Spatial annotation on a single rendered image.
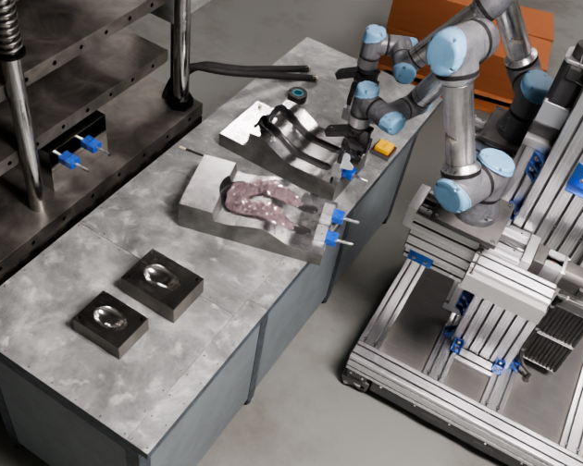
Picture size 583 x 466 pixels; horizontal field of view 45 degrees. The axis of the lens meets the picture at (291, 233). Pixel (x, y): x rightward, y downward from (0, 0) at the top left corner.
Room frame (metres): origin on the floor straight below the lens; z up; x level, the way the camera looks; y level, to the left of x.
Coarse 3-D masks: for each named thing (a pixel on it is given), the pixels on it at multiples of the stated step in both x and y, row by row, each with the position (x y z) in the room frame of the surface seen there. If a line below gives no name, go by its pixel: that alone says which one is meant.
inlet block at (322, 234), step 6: (318, 228) 1.62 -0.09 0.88; (324, 228) 1.63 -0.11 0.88; (318, 234) 1.60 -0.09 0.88; (324, 234) 1.60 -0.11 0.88; (330, 234) 1.62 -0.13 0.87; (336, 234) 1.63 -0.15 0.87; (318, 240) 1.59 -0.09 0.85; (324, 240) 1.59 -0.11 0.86; (330, 240) 1.59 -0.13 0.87; (336, 240) 1.60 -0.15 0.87; (342, 240) 1.61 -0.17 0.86
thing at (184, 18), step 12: (180, 0) 2.22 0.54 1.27; (180, 12) 2.22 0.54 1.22; (180, 24) 2.22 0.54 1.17; (180, 36) 2.22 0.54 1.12; (180, 48) 2.22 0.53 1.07; (180, 60) 2.22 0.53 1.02; (180, 72) 2.22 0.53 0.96; (180, 84) 2.22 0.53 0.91; (168, 96) 2.24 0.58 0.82; (180, 96) 2.22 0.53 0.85; (180, 108) 2.20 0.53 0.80
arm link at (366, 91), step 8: (368, 80) 1.93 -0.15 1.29; (360, 88) 1.88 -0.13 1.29; (368, 88) 1.88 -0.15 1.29; (376, 88) 1.89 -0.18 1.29; (360, 96) 1.86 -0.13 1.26; (368, 96) 1.86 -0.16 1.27; (376, 96) 1.87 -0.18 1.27; (352, 104) 1.89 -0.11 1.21; (360, 104) 1.86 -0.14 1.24; (368, 104) 1.84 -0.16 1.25; (352, 112) 1.88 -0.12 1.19; (360, 112) 1.86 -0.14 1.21
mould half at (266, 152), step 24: (240, 120) 2.13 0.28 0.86; (288, 120) 2.10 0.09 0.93; (312, 120) 2.16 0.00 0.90; (240, 144) 2.00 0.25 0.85; (264, 144) 1.96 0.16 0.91; (312, 144) 2.04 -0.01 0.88; (336, 144) 2.06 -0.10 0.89; (264, 168) 1.95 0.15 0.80; (288, 168) 1.91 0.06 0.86; (312, 168) 1.91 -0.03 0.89; (360, 168) 2.04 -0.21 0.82; (312, 192) 1.87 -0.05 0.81; (336, 192) 1.85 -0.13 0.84
